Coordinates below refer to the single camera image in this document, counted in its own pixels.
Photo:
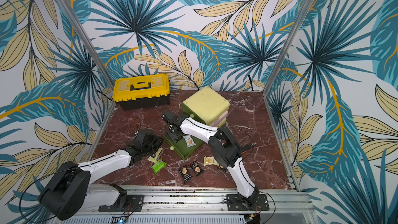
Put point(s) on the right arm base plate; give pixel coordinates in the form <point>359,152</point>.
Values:
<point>236,202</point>

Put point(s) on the green bottom drawer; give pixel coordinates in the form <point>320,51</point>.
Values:
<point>181,148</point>

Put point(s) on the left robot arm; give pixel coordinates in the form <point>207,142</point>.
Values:
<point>70,188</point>

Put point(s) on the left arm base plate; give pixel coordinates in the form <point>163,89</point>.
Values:
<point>132,203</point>

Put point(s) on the green drawer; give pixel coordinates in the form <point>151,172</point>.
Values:
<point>199,114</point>
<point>181,148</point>

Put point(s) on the bright green snack packet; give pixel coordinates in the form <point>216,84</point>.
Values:
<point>160,164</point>

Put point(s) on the aluminium front rail frame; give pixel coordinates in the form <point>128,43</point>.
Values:
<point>193,205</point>

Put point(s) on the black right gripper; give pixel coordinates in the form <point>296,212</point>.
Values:
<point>168,118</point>

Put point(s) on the green top drawer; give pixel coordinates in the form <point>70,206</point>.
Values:
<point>199,114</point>

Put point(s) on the black orange screwdriver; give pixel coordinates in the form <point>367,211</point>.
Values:
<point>247,147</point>

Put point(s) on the yellow black toolbox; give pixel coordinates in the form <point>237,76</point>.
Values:
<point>142,91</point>

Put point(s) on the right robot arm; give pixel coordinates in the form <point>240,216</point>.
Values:
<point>224,147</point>

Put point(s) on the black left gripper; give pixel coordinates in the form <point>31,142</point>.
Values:
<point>159,142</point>

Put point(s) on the cream cookie packet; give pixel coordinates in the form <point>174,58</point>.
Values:
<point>210,161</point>

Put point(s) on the white orange snack packet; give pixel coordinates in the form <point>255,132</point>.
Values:
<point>189,141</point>

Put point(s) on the light green drawer cabinet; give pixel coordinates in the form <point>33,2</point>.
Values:
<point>213,102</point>

